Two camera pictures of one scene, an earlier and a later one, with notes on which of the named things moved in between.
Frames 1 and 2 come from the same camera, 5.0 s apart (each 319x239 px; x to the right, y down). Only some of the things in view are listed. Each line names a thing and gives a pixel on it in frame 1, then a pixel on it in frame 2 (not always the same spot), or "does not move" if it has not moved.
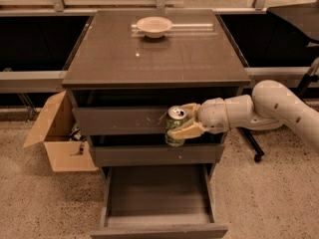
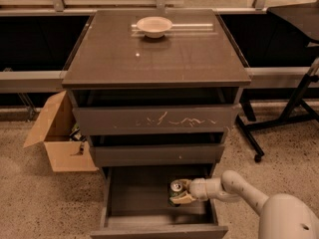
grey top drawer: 122,120 does not move
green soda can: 175,116 -> 175,188
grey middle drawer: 178,153 does not move
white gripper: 212,116 -> 199,190
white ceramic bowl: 154,26 does not move
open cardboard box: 67,147 does not move
